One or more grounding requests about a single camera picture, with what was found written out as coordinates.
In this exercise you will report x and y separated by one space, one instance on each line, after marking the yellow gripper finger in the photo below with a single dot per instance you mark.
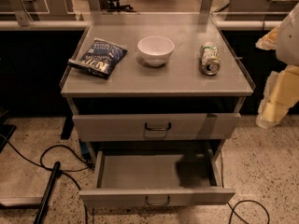
268 41

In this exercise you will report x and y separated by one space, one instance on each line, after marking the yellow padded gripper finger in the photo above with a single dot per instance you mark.
281 93

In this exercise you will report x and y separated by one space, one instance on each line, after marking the grey drawer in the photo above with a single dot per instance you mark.
141 127
155 180

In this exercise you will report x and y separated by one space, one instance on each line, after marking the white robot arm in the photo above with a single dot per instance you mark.
287 50

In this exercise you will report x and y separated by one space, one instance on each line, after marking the grey top drawer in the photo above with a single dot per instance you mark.
141 127

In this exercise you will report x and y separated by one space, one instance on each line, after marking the grey drawer cabinet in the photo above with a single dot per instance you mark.
177 87

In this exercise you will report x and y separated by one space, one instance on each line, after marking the green soda can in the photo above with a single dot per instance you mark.
210 59

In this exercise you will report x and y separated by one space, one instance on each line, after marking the white bowl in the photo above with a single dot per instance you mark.
155 50

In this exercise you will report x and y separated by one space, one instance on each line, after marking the blue chip bag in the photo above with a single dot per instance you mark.
100 59

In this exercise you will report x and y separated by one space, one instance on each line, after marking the black pole on floor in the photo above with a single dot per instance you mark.
43 207

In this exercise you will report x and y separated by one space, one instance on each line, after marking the white horizontal rail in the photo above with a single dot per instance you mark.
81 25

